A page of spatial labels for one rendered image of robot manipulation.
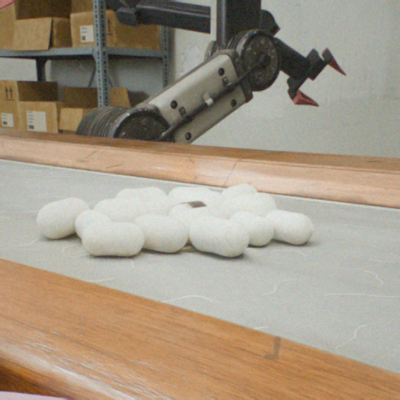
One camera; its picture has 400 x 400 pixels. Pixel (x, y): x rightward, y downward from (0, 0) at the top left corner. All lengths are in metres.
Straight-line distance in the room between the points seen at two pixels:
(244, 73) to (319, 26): 1.64
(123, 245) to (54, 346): 0.17
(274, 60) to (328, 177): 0.71
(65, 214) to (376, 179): 0.24
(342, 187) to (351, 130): 2.17
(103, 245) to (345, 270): 0.12
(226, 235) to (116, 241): 0.06
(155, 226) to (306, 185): 0.21
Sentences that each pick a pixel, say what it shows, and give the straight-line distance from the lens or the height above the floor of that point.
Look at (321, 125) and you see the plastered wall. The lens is 2.75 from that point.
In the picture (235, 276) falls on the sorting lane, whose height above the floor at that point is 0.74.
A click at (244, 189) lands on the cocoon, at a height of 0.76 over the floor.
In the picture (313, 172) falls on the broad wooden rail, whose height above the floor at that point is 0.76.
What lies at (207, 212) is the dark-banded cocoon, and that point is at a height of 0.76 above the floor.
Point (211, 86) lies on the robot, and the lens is 1.11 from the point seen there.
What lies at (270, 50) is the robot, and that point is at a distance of 1.21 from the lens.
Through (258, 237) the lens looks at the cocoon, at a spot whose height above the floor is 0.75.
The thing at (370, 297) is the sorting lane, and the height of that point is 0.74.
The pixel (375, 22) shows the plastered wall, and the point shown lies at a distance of 2.65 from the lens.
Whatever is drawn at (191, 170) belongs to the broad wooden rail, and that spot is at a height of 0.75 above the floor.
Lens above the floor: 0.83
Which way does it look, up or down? 11 degrees down
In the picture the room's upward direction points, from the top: straight up
